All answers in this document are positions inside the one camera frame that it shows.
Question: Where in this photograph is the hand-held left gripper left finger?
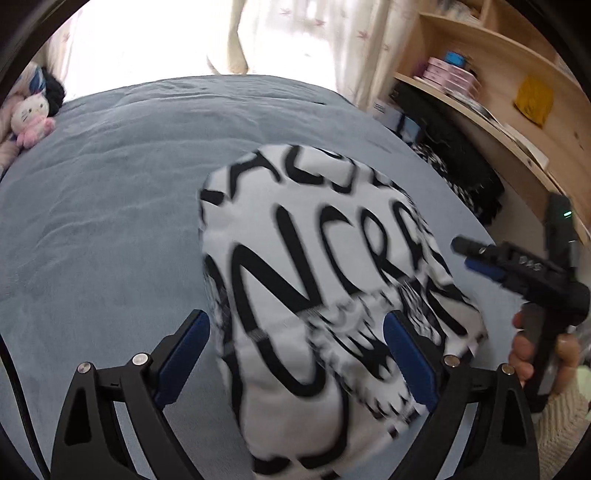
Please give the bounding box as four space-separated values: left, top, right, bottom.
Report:
50 309 211 480

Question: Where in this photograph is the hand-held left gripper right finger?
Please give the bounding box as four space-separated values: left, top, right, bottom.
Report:
383 310 541 480

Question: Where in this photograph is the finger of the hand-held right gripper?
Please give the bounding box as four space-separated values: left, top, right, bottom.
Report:
464 258 523 292
450 235 509 262

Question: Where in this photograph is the white black lettered hooded jacket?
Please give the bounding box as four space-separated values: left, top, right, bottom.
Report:
198 144 490 478

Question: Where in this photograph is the person's right forearm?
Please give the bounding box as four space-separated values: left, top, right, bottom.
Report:
536 378 591 480

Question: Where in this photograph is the pile of black clothes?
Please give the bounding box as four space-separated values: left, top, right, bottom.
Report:
390 83 506 227

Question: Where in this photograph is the person's right hand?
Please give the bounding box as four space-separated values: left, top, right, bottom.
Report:
508 309 583 403

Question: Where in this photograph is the stack of papers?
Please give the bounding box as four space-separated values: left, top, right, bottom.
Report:
462 97 550 169

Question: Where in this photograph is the yellow cloth bag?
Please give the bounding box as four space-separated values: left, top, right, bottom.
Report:
514 76 555 127

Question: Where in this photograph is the small white box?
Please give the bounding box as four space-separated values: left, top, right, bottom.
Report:
372 99 402 127

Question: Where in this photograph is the stack of pink boxes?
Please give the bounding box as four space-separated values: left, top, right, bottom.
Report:
418 56 481 100

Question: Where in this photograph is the curved wooden bookshelf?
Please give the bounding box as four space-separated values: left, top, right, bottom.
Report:
392 0 591 245

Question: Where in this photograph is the floral sheer curtain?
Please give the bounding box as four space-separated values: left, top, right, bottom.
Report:
205 0 419 109
44 0 81 100

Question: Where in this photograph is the row of books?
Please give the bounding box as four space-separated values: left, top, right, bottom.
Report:
443 0 485 19

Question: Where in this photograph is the folded floral quilt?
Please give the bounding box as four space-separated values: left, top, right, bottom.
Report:
0 62 47 169

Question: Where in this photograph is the white pink cat plush toy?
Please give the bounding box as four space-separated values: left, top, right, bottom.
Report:
10 93 56 149

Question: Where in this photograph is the black garment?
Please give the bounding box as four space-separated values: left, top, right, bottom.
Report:
41 66 66 116

